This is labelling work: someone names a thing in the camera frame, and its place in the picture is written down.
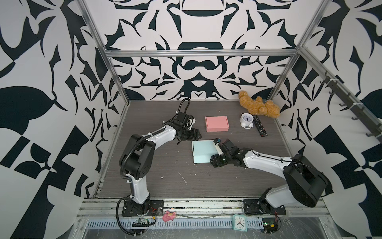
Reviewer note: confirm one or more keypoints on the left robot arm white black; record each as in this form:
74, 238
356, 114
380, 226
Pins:
137, 157

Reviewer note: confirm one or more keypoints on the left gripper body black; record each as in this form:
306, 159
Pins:
189, 134

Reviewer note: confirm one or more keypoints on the small circuit board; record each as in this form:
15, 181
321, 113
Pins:
144, 223
271, 225

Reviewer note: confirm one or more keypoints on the teal square clock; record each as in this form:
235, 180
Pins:
239, 223

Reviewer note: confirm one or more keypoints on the light blue paper box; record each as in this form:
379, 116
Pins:
203, 150

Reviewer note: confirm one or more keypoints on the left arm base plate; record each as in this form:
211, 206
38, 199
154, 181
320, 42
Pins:
132, 209

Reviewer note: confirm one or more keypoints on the small circuit board left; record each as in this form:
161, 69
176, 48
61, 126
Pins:
144, 223

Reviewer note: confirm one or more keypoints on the black remote control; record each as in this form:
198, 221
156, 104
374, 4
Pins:
257, 123

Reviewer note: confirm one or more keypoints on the brown teddy bear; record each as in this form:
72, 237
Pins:
257, 106

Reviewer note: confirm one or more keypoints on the white alarm clock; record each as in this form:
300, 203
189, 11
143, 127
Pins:
246, 120

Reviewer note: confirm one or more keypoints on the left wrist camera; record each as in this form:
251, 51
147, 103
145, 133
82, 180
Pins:
191, 121

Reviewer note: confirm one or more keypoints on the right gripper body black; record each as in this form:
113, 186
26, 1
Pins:
220, 160

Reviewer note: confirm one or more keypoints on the pink paper box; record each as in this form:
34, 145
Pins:
217, 123

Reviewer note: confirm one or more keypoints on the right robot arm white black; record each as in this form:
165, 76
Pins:
304, 183

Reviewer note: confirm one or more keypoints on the small circuit board right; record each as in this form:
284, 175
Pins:
271, 225

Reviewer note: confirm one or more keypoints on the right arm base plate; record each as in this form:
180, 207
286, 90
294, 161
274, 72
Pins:
254, 207

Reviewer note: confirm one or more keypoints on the pink small toy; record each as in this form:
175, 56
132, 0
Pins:
169, 216

